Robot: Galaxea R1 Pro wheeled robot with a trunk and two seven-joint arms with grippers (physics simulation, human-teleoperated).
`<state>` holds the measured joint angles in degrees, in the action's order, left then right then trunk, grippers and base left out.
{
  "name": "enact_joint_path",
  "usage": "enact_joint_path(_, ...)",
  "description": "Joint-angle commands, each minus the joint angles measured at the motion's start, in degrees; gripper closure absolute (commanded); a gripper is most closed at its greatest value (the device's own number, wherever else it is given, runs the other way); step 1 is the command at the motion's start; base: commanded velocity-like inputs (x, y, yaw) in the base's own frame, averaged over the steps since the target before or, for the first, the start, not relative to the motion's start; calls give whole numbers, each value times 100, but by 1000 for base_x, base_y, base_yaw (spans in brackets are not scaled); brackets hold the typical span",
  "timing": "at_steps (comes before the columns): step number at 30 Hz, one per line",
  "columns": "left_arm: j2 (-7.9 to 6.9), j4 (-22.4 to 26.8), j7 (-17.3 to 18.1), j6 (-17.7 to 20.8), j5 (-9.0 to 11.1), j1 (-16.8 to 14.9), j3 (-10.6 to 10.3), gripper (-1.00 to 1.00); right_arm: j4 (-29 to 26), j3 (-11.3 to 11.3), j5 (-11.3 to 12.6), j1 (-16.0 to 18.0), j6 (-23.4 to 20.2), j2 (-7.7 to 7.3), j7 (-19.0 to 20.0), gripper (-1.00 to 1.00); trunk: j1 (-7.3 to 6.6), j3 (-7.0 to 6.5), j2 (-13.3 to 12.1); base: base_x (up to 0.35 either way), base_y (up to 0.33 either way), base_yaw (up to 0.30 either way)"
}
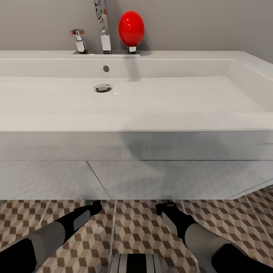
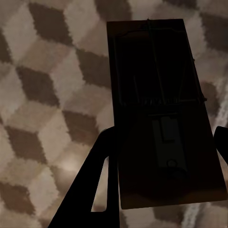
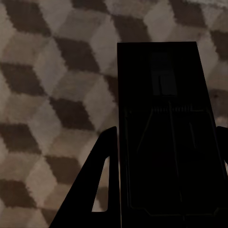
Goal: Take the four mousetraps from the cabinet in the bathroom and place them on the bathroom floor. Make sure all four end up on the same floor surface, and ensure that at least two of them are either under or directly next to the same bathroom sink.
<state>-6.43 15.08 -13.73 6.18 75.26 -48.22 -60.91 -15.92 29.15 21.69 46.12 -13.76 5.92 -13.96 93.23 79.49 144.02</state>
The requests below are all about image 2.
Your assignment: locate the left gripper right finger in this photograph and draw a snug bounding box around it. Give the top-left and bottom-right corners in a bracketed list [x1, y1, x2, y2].
[214, 126, 228, 165]

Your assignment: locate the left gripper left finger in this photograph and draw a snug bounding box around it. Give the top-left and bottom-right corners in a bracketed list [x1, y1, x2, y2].
[48, 126, 120, 228]

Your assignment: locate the mousetrap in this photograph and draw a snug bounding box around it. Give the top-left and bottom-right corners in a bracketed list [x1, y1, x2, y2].
[106, 19, 228, 210]

